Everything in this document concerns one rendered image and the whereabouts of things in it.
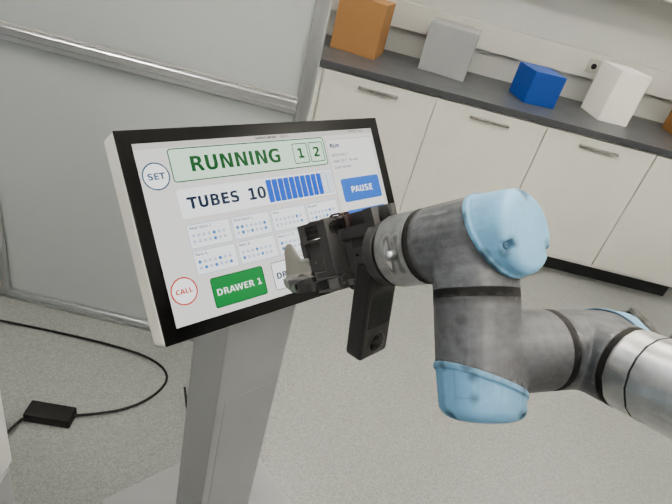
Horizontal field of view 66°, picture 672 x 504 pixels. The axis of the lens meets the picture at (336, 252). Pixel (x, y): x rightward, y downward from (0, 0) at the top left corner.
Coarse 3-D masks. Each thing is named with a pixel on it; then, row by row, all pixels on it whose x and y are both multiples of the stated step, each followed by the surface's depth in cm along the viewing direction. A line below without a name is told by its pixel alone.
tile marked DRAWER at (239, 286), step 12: (228, 276) 80; (240, 276) 81; (252, 276) 82; (264, 276) 84; (216, 288) 78; (228, 288) 80; (240, 288) 81; (252, 288) 82; (264, 288) 83; (216, 300) 78; (228, 300) 79; (240, 300) 81
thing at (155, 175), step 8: (144, 168) 74; (152, 168) 74; (160, 168) 75; (168, 168) 76; (144, 176) 73; (152, 176) 74; (160, 176) 75; (168, 176) 76; (144, 184) 73; (152, 184) 74; (160, 184) 75; (168, 184) 75
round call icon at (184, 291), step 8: (168, 280) 74; (176, 280) 75; (184, 280) 75; (192, 280) 76; (168, 288) 74; (176, 288) 74; (184, 288) 75; (192, 288) 76; (176, 296) 74; (184, 296) 75; (192, 296) 76; (176, 304) 74; (184, 304) 75; (192, 304) 76
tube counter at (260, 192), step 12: (252, 180) 84; (264, 180) 86; (276, 180) 87; (288, 180) 89; (300, 180) 91; (312, 180) 92; (324, 180) 94; (252, 192) 84; (264, 192) 86; (276, 192) 87; (288, 192) 89; (300, 192) 90; (312, 192) 92; (324, 192) 94; (252, 204) 84; (264, 204) 85
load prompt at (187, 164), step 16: (224, 144) 82; (240, 144) 84; (256, 144) 86; (272, 144) 88; (288, 144) 90; (304, 144) 92; (320, 144) 94; (176, 160) 77; (192, 160) 78; (208, 160) 80; (224, 160) 82; (240, 160) 83; (256, 160) 85; (272, 160) 87; (288, 160) 89; (304, 160) 92; (320, 160) 94; (176, 176) 76; (192, 176) 78; (208, 176) 80; (224, 176) 81
